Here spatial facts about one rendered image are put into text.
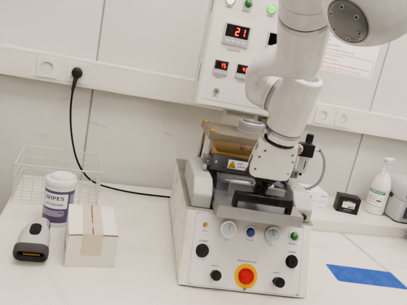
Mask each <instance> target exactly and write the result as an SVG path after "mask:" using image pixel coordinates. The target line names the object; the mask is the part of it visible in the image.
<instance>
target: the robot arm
mask: <svg viewBox="0 0 407 305"><path fill-rule="evenodd" d="M330 32H331V33H332V34H333V35H334V36H335V37H336V38H337V39H338V40H339V41H341V42H343V43H345V44H348V45H353V46H358V47H374V46H378V45H383V44H386V43H388V42H392V41H394V40H396V39H398V38H400V37H402V36H403V35H404V34H406V33H407V0H279V6H278V19H277V44H274V45H271V46H269V47H267V48H266V49H264V50H262V51H261V52H260V53H259V54H258V55H257V56H256V57H255V58H254V59H253V60H252V61H251V63H250V64H249V66H248V68H247V71H246V74H245V94H246V97H247V99H248V100H249V101H250V102H251V103H253V104H254V105H256V106H258V107H260V108H262V109H264V110H266V111H268V113H269V118H268V120H267V123H266V125H265V128H264V131H263V132H264V133H262V135H261V136H260V137H259V139H258V141H257V143H256V144H255V146H254V148H253V151H252V153H251V155H250V158H249V160H248V166H247V168H246V170H245V174H246V175H248V176H250V177H253V178H254V179H255V181H256V184H255V185H254V189H253V192H256V193H261V194H266V191H267V189H268V187H270V186H271V185H272V184H273V183H275V182H277V181H286V180H288V179H289V177H290V175H291V173H292V170H293V167H294V164H295V161H296V157H297V152H298V147H299V146H298V142H299V140H300V138H301V135H302V133H303V130H304V129H305V126H306V123H307V121H308V119H309V117H310V114H311V112H312V110H313V108H314V105H315V102H316V100H317V98H318V96H319V93H320V90H321V89H322V86H323V82H322V80H321V78H319V77H318V76H316V74H317V73H318V72H319V70H320V69H321V67H322V64H323V60H324V57H325V52H326V47H327V44H328V39H329V34H330ZM275 76H276V77H275ZM277 77H282V78H283V79H282V80H281V79H279V78H277Z"/></svg>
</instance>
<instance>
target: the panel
mask: <svg viewBox="0 0 407 305"><path fill-rule="evenodd" d="M226 221H231V222H233V223H234V224H235V225H236V233H235V235H234V236H232V237H224V236H223V235H222V234H221V231H220V227H221V225H222V223H224V222H226ZM271 227H274V228H277V229H278V230H279V231H280V240H279V241H278V242H277V243H270V242H268V241H267V240H266V238H265V231H266V230H267V229H268V228H271ZM248 228H253V229H254V230H255V234H254V236H252V237H249V236H247V229H248ZM292 232H296V233H297V235H298V239H297V240H292V239H291V237H290V235H291V233H292ZM304 233H305V225H302V226H301V228H295V227H290V226H282V225H274V224H269V223H260V222H255V221H246V220H238V219H233V218H224V217H216V215H215V213H214V212H208V211H200V210H196V211H195V216H194V226H193V234H192V240H191V249H190V258H189V264H188V273H187V282H186V286H197V287H208V288H214V289H225V290H236V291H242V292H253V293H260V294H271V295H281V296H288V297H299V298H300V283H301V274H302V258H303V242H304ZM200 245H205V246H206V247H207V248H208V253H207V255H206V256H204V257H202V256H200V255H199V254H198V253H197V249H198V247H199V246H200ZM290 256H294V257H296V258H297V261H298V263H297V266H295V267H290V266H288V263H287V259H288V258H289V257H290ZM243 268H249V269H251V270H252V271H253V273H254V280H253V282H252V283H250V284H243V283H241V282H240V281H239V272H240V271H241V270H242V269H243ZM212 270H218V271H220V273H221V274H222V277H221V279H220V280H219V281H214V280H213V279H212V278H211V276H210V273H211V271H212ZM274 277H280V278H283V279H284V280H285V285H284V287H282V288H279V287H276V286H275V285H274V284H273V279H274Z"/></svg>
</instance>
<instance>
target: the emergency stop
mask: <svg viewBox="0 0 407 305"><path fill-rule="evenodd" d="M253 280H254V273H253V271H252V270H251V269H249V268H243V269H242V270H241V271H240V272H239V281H240V282H241V283H243V284H250V283H252V282H253Z"/></svg>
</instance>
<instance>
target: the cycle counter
mask: <svg viewBox="0 0 407 305"><path fill-rule="evenodd" d="M246 33H247V28H242V27H236V26H233V25H230V27H229V31H228V35H230V36H235V37H238V38H244V39H245V37H246Z"/></svg>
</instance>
